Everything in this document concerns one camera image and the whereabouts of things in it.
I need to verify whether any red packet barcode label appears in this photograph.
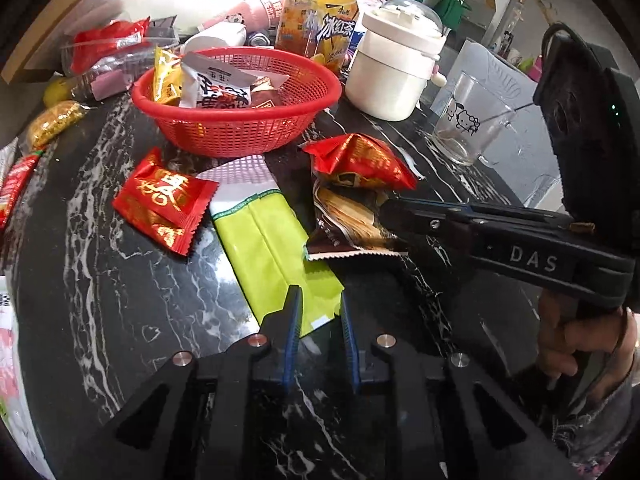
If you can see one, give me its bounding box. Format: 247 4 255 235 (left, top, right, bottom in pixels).
72 17 151 74

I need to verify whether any white black red snack packet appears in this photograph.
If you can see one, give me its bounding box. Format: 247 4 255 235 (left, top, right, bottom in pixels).
179 52 291 111

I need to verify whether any yellow lemon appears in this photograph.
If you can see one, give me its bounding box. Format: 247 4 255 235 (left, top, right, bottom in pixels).
44 77 76 107

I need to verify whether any person's right hand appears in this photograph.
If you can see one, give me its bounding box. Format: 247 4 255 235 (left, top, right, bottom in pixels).
537 290 637 396

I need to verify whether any red puffed snack packet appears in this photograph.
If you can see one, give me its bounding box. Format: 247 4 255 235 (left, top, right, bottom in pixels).
300 132 419 192

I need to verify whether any long red snack packet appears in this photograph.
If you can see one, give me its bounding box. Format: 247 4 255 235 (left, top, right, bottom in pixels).
0 152 44 231

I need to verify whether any red candy packet gold print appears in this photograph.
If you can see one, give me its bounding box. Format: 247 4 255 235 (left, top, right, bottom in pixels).
112 147 221 259

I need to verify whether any iced tea bottle yellow cap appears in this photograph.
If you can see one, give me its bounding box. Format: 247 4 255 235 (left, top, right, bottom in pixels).
275 0 361 77

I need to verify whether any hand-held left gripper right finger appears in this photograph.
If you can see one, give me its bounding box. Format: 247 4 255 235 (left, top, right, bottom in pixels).
341 294 576 480

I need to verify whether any yellow snack packet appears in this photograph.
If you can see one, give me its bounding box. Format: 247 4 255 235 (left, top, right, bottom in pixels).
151 46 184 106

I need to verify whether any pink wrapped bar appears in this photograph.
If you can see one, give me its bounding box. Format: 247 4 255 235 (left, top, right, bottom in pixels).
92 71 132 101

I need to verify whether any lime green packet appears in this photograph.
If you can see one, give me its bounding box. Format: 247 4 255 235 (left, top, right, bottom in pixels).
195 154 346 337

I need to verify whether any tall glass bottle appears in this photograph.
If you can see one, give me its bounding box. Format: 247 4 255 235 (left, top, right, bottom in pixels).
505 0 526 37

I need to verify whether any glass mug cartoon print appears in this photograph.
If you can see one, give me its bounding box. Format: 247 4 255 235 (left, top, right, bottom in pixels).
432 72 521 167

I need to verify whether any thin stirring stick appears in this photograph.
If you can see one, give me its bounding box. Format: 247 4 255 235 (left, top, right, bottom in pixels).
479 102 539 124

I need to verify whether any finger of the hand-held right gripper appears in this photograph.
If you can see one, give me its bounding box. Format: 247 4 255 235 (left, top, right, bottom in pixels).
381 206 482 252
387 197 581 231

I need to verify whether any person's right forearm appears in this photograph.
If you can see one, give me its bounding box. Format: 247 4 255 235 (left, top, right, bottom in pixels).
515 360 640 467

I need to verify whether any clear bag of yellow snacks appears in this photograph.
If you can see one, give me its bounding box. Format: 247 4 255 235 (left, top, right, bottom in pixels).
25 101 89 149

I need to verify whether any pink paper cup stack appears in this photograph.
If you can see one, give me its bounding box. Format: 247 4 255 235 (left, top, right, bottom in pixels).
200 0 286 34

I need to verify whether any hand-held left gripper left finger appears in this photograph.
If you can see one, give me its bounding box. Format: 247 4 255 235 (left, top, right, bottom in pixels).
70 285 304 480

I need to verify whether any white foil packet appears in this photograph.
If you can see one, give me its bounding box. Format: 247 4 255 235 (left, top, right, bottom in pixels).
0 137 21 186

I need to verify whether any grey leaf pattern chair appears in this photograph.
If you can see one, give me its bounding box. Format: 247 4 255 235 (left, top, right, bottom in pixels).
430 40 564 211

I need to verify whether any red plastic basket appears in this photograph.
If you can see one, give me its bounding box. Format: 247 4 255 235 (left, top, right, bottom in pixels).
131 46 344 159

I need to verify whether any white flat box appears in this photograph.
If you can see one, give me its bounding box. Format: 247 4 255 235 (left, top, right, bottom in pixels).
120 0 221 34

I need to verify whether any cream lidded electric pot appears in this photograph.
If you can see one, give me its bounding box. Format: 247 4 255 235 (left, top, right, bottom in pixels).
345 0 449 122

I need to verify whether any brown snack packet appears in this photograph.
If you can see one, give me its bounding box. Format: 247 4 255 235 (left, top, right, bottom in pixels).
304 180 408 262

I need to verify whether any white printed packet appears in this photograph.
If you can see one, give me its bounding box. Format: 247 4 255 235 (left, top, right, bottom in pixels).
0 275 57 480

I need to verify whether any white cylinder container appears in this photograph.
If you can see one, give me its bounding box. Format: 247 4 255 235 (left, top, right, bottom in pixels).
185 25 249 54

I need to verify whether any clear plastic box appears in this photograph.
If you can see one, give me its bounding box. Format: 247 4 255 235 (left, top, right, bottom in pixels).
60 17 182 102

